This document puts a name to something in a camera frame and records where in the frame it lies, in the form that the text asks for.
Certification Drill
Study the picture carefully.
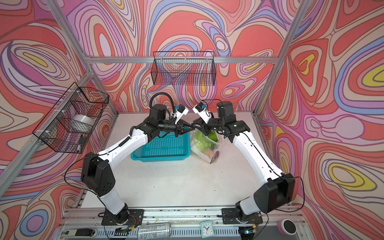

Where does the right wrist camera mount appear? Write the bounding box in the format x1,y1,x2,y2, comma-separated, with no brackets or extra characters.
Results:
193,102,213,124

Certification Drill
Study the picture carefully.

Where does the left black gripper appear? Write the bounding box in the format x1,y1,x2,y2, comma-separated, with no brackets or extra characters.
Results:
157,120,195,139

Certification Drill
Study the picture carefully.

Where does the back black wire basket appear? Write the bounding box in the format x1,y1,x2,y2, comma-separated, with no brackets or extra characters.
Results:
151,50,217,86

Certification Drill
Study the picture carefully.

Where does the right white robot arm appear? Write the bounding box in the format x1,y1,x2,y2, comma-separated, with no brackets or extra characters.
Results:
193,101,296,215

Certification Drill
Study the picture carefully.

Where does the clear zip top bag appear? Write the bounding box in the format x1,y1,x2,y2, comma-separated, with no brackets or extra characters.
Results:
190,130,221,164

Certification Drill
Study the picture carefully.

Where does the black corrugated cable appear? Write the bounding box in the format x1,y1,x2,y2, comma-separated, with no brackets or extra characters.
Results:
149,92,176,115

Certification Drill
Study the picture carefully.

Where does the small teal alarm clock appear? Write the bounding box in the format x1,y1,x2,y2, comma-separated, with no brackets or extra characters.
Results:
200,221,215,239

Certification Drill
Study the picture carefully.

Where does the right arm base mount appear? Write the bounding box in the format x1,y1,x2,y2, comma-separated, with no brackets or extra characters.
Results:
217,203,263,226

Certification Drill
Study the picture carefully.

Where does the silver drink can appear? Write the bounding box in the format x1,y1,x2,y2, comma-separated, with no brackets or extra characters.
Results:
138,223,171,240

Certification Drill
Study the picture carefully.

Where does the pink tape roll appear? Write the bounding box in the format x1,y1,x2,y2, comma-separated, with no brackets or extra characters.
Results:
277,219,297,236

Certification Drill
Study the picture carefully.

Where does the teal plastic basket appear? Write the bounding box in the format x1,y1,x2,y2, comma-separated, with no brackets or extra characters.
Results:
131,132,191,162

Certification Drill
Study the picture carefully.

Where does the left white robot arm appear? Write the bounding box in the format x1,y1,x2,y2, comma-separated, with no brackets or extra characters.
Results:
81,104,193,219

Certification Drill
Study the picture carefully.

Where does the silver tape roll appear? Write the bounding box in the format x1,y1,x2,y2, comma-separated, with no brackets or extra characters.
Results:
70,115,95,134

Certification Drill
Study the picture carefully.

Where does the purple red onion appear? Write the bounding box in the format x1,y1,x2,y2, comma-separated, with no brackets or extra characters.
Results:
212,151,220,162

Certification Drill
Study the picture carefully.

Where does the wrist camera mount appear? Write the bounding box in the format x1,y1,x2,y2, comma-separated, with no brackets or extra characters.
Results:
175,104,189,124
193,102,213,124

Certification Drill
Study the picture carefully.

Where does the green lettuce leaf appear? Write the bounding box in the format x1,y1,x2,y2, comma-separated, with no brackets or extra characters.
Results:
194,130,219,152

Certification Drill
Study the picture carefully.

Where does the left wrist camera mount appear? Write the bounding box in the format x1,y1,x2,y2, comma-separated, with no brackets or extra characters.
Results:
175,104,189,124

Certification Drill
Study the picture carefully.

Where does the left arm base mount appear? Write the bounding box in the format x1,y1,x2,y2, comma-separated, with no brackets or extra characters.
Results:
102,205,144,227

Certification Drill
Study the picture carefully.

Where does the left black wire basket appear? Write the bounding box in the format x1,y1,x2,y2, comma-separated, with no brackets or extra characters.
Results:
33,83,110,154

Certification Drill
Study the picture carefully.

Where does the black wire basket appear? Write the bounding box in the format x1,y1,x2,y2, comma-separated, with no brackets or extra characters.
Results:
33,83,110,154
151,50,217,86

